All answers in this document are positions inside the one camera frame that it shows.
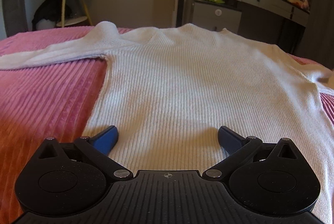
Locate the white ribbed knit sweater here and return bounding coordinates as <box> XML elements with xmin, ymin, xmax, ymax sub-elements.
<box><xmin>1</xmin><ymin>21</ymin><xmax>333</xmax><ymax>223</ymax></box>

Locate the round yellow-legged side table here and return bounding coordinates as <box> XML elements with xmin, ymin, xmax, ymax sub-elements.
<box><xmin>56</xmin><ymin>0</ymin><xmax>93</xmax><ymax>28</ymax></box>

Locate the grey bedside cabinet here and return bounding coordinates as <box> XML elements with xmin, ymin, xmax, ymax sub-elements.
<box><xmin>190</xmin><ymin>0</ymin><xmax>242</xmax><ymax>34</ymax></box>

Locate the grey dressing table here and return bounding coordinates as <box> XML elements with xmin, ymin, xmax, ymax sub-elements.
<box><xmin>225</xmin><ymin>0</ymin><xmax>310</xmax><ymax>54</ymax></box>

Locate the black garment on table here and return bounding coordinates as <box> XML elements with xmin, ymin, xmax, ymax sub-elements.
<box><xmin>32</xmin><ymin>0</ymin><xmax>62</xmax><ymax>31</ymax></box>

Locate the pink corduroy bed cover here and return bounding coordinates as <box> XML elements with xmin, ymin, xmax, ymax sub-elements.
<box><xmin>1</xmin><ymin>27</ymin><xmax>333</xmax><ymax>223</ymax></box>

